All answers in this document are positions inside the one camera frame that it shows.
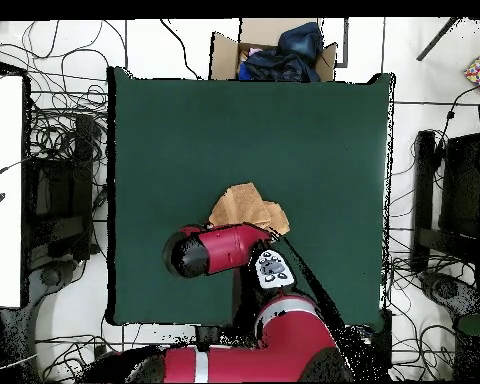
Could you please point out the black metal frame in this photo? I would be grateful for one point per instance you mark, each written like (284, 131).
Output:
(84, 160)

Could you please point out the dark green table cloth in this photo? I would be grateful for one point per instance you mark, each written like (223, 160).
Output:
(184, 140)

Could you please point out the orange terry towel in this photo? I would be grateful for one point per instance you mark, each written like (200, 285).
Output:
(244, 204)

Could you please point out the grey round stand base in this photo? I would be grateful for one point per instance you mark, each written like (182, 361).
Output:
(446, 288)
(51, 276)

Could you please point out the dark blue clothes pile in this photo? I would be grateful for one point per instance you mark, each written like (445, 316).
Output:
(288, 60)

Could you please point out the brown cardboard box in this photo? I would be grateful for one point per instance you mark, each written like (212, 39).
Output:
(224, 56)

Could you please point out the white table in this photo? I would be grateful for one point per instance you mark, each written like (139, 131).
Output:
(4, 240)

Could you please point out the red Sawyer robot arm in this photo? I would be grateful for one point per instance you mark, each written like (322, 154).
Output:
(224, 248)

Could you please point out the grey metal bar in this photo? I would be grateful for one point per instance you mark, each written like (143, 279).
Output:
(438, 39)

